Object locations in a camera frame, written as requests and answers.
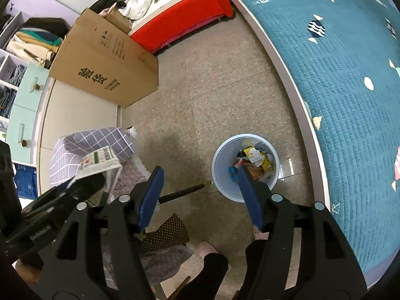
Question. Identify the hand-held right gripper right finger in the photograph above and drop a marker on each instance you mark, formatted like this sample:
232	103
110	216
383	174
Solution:
251	200

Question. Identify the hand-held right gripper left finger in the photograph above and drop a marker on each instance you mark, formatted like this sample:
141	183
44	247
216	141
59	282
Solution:
150	200

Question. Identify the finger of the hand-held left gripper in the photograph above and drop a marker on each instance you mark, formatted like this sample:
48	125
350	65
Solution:
47	201
89	187

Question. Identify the light blue plastic bucket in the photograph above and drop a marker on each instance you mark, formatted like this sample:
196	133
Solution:
218	168

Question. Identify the blue bag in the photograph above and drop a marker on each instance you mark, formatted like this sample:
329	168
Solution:
26	181

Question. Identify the person's right pink slipper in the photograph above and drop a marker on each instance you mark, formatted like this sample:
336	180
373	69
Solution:
257	232

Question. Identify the person's pink slipper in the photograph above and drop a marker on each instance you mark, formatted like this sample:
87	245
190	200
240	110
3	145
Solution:
206	248
257	232

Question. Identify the black table leg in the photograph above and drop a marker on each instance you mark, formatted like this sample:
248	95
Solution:
184	191

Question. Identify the dark polka dot cloth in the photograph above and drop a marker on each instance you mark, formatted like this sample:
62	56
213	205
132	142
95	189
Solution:
168	231

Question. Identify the heap of crumpled wrappers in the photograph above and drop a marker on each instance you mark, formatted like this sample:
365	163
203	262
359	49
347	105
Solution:
254	157

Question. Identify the grey patterned cloth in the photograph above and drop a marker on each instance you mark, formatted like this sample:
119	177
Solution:
165	262

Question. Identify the person's left pink slipper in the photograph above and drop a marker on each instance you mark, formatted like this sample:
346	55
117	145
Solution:
206	248

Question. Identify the person's right leg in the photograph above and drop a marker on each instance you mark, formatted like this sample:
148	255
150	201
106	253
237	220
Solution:
247	268

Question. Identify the person's leg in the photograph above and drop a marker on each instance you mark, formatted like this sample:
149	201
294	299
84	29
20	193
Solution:
247	268
206	275

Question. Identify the teal drawer with pinecone knob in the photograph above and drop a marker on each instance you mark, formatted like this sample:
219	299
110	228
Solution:
31	81
22	131

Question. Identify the white low cabinet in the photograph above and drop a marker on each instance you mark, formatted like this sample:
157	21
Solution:
78	112

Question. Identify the person's left leg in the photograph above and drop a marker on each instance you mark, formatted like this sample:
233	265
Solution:
206	275

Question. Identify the dark folded clothes stack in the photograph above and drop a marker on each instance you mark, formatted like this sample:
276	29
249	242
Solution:
7	100

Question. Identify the large cardboard box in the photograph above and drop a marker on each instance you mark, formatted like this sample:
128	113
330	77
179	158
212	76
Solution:
103	62

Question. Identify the folded jeans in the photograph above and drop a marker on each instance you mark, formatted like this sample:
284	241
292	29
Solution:
18	74

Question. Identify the teal quilted bed mat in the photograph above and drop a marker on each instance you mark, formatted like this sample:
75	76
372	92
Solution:
328	84

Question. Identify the mustard hanging garment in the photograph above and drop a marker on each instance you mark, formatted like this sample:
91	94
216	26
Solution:
40	37

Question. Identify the black hanging coat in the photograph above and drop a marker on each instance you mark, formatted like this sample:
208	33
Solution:
47	25

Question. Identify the small cardboard box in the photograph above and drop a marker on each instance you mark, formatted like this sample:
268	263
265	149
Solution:
117	20

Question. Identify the red covered bench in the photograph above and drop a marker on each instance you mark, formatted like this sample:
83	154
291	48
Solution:
175	22

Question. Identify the white plastic bag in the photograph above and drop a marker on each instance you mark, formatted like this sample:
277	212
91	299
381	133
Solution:
137	6

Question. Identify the pale green bunk bed frame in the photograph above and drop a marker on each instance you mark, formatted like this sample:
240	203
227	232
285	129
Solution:
323	187

